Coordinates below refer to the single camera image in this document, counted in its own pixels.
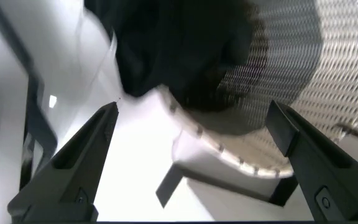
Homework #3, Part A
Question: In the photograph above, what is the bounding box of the black t-shirt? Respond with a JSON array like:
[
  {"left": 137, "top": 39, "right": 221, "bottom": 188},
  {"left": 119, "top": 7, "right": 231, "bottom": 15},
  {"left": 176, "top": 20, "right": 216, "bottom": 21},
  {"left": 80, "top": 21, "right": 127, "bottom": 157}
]
[{"left": 84, "top": 0, "right": 270, "bottom": 113}]

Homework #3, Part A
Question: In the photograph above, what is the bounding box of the white laundry basket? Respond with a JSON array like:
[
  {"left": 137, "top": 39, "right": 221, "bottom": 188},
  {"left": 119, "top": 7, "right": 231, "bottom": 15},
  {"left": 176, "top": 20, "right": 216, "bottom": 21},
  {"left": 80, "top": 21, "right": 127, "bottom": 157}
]
[{"left": 160, "top": 0, "right": 358, "bottom": 180}]

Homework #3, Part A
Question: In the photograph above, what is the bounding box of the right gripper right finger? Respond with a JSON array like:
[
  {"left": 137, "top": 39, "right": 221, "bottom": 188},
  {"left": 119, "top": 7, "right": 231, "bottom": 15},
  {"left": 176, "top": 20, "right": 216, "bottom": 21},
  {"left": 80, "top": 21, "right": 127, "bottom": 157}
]
[{"left": 265, "top": 99, "right": 358, "bottom": 222}]

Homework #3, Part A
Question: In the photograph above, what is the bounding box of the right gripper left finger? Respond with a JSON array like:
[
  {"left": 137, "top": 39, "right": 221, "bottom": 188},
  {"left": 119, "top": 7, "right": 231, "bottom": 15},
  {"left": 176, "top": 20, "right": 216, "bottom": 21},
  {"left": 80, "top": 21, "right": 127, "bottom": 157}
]
[{"left": 7, "top": 101, "right": 120, "bottom": 222}]

